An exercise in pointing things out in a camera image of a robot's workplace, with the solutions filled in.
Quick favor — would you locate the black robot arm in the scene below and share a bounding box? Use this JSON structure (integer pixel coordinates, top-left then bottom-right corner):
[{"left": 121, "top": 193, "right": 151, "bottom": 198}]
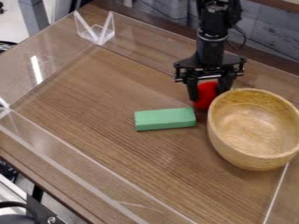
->
[{"left": 172, "top": 0, "right": 247, "bottom": 102}]

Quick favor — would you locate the green rectangular block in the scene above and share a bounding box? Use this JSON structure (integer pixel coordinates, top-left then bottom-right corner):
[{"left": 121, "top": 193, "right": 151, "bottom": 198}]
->
[{"left": 135, "top": 108, "right": 196, "bottom": 131}]

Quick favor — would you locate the black clamp bracket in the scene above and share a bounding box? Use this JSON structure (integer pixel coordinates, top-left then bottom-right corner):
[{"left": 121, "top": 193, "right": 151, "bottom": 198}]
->
[{"left": 0, "top": 194, "right": 68, "bottom": 224}]

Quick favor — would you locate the red plush fruit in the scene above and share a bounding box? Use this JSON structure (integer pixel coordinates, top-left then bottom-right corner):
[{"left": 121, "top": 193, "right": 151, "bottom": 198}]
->
[{"left": 192, "top": 81, "right": 218, "bottom": 110}]

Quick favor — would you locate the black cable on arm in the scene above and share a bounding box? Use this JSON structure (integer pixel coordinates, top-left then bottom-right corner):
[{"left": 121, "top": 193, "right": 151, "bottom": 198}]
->
[{"left": 226, "top": 24, "right": 248, "bottom": 51}]

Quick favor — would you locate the wooden bowl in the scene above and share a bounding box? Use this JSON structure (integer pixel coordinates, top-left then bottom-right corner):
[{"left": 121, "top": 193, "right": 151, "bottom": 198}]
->
[{"left": 207, "top": 88, "right": 299, "bottom": 172}]

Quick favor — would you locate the clear acrylic tray wall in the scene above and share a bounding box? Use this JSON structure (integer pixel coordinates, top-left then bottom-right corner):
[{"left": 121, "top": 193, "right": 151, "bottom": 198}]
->
[{"left": 0, "top": 7, "right": 299, "bottom": 224}]

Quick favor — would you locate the grey table leg post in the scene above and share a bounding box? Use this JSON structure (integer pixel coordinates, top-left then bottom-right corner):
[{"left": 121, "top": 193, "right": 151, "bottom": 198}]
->
[{"left": 17, "top": 0, "right": 49, "bottom": 36}]

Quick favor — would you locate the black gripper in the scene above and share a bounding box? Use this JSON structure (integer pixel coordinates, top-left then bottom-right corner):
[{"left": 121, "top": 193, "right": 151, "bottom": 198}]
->
[{"left": 172, "top": 53, "right": 247, "bottom": 102}]

